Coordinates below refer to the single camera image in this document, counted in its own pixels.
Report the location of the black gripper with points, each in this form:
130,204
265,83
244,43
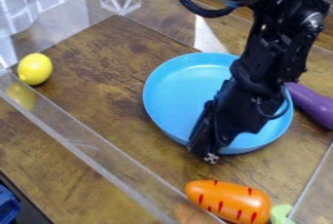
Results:
252,97

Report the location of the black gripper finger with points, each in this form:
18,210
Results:
214,143

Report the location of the blue round plastic tray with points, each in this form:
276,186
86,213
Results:
175,92

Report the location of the orange toy carrot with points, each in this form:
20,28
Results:
237,203

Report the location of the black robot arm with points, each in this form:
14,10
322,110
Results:
252,97

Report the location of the purple toy eggplant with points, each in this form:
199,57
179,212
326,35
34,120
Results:
314,104

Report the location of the yellow toy lemon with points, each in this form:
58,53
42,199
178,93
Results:
35,69

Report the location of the blue object at corner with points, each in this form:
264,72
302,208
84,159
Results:
10,206

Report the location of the clear acrylic enclosure wall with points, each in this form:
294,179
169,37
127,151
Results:
82,150

